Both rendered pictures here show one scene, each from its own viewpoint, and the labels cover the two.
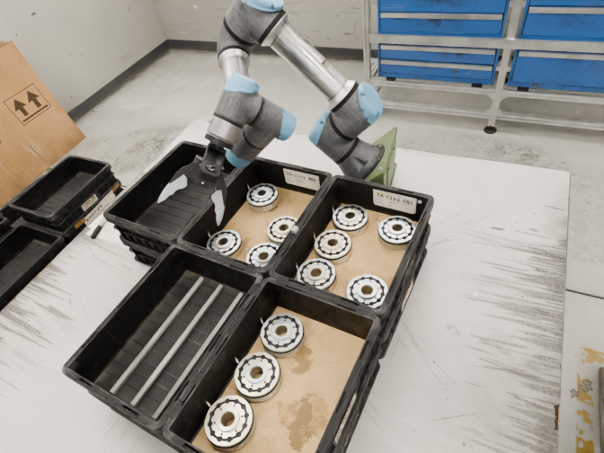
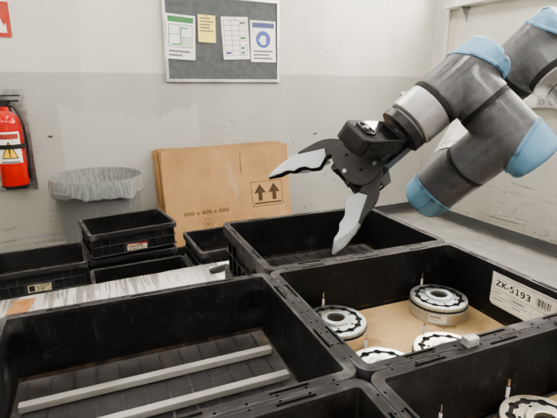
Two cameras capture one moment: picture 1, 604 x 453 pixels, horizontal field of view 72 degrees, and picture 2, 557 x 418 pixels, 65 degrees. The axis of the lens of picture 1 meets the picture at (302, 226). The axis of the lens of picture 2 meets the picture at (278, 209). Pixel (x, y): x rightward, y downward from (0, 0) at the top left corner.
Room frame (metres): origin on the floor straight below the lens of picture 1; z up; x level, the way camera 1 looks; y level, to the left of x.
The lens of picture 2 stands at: (0.23, -0.02, 1.24)
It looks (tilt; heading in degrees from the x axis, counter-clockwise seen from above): 16 degrees down; 31
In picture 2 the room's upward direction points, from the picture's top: straight up
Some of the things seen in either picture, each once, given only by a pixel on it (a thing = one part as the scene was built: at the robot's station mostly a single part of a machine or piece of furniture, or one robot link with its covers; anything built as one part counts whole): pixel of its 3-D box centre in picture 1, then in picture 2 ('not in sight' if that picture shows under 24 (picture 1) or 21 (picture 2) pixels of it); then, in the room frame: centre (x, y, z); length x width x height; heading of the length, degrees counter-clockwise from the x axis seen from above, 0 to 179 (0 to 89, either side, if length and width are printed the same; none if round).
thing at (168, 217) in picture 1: (185, 198); (326, 258); (1.06, 0.35, 0.87); 0.40 x 0.30 x 0.11; 143
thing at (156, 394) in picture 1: (176, 333); (162, 385); (0.56, 0.35, 0.87); 0.40 x 0.30 x 0.11; 143
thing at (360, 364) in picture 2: (258, 208); (418, 294); (0.88, 0.11, 0.92); 0.40 x 0.30 x 0.02; 143
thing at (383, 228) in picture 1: (396, 229); not in sight; (0.75, -0.25, 0.86); 0.10 x 0.10 x 0.01
